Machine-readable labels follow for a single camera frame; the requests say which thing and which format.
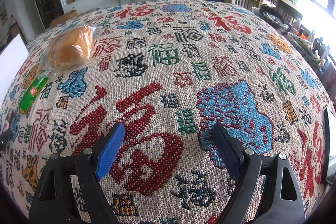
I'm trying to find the white cardboard box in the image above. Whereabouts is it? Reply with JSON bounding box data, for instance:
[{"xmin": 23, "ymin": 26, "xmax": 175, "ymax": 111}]
[{"xmin": 0, "ymin": 34, "xmax": 29, "ymax": 104}]

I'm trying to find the green sausage snack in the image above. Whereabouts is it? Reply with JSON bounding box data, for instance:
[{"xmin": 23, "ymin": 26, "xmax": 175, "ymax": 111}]
[{"xmin": 18, "ymin": 71, "xmax": 49, "ymax": 114}]

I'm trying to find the patterned woven tablecloth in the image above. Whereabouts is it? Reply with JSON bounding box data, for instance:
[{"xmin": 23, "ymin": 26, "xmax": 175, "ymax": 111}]
[{"xmin": 1, "ymin": 0, "xmax": 331, "ymax": 223}]

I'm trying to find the packaged bread loaf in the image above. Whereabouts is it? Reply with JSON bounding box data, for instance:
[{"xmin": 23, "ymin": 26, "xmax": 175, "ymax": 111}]
[{"xmin": 38, "ymin": 24, "xmax": 100, "ymax": 73}]

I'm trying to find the cardboard box on floor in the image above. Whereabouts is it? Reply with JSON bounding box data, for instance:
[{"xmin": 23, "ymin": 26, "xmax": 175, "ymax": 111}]
[{"xmin": 50, "ymin": 10, "xmax": 78, "ymax": 28}]

